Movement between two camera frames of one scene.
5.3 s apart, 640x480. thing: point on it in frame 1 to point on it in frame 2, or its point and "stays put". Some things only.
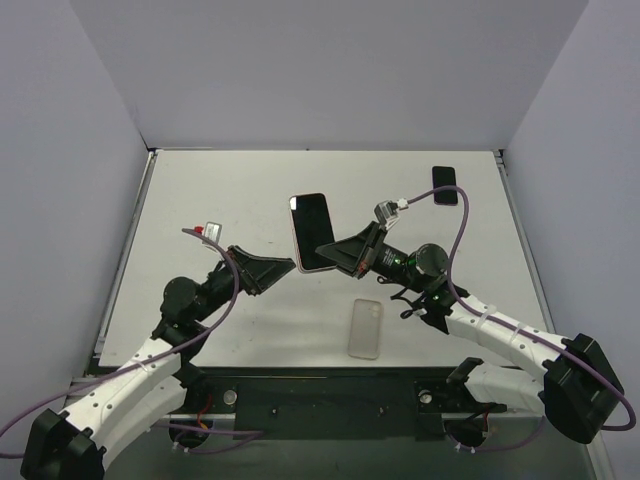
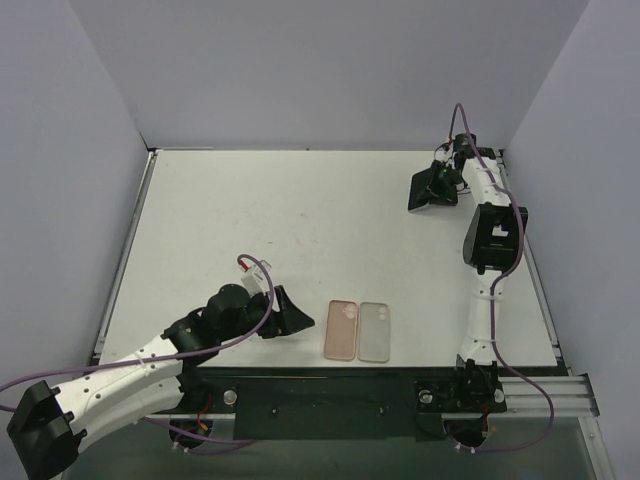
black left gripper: x=242 y=270 to x=275 y=314
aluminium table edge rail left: x=95 y=369 stays put
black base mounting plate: x=332 y=403 stays put
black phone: x=313 y=229 to x=419 y=195
